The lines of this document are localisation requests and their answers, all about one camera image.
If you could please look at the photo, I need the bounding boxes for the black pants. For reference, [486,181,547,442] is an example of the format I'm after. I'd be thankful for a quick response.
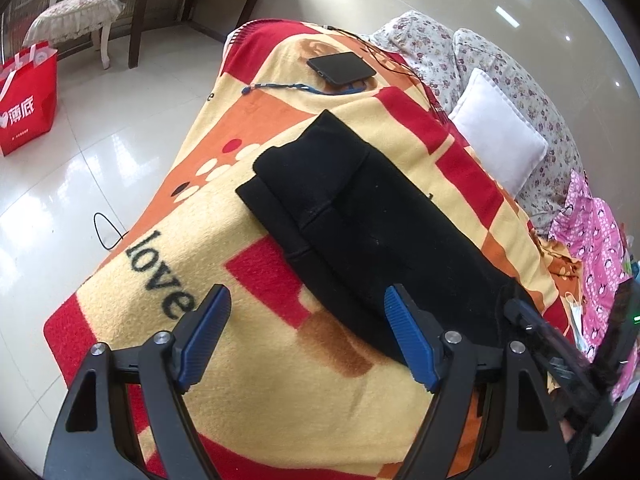
[236,112,533,362]

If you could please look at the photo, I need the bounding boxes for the light blue face mask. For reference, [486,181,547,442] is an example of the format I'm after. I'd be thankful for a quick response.
[565,292,589,354]

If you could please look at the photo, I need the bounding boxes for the pink penguin quilt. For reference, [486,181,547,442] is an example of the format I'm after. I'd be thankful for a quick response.
[548,169,637,401]

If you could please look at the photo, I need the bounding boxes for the yellow red orange blanket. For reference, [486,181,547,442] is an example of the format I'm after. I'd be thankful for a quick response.
[43,20,572,479]

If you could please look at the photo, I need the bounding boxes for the white square pillow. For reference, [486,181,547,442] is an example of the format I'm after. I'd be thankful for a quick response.
[449,68,549,197]

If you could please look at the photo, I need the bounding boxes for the floral grey quilt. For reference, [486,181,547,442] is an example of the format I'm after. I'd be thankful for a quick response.
[369,11,584,236]

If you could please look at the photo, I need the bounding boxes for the red shopping bag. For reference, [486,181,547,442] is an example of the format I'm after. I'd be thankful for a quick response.
[0,41,58,156]

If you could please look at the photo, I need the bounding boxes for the black smartphone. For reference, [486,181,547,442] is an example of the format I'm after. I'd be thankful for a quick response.
[307,52,376,87]

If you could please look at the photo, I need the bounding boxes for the white upholstered chair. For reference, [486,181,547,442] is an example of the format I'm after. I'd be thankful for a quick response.
[22,0,125,70]

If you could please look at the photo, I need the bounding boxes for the black floor cable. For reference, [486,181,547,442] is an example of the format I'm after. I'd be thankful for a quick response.
[92,211,130,252]

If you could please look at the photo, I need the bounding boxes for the blue phone lanyard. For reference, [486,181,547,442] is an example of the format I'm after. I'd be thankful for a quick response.
[241,79,379,98]

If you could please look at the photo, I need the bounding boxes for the black charging cable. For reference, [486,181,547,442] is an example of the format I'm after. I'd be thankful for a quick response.
[324,24,452,126]

